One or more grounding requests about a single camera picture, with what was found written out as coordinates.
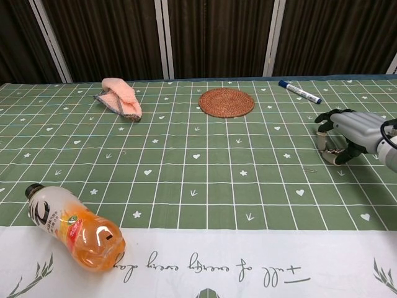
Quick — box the green grid tablecloth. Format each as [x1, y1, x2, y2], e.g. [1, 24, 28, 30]
[0, 73, 397, 298]

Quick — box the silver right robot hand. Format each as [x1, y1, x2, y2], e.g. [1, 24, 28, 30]
[314, 109, 386, 166]

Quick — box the round woven rattan coaster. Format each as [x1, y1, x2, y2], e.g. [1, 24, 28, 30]
[198, 88, 256, 118]

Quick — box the orange juice plastic bottle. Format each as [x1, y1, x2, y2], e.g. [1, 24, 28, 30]
[24, 183, 127, 273]

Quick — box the pink knitted cloth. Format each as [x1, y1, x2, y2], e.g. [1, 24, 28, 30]
[94, 77, 143, 122]

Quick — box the blue white marker pen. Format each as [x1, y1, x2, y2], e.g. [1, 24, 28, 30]
[278, 79, 322, 106]

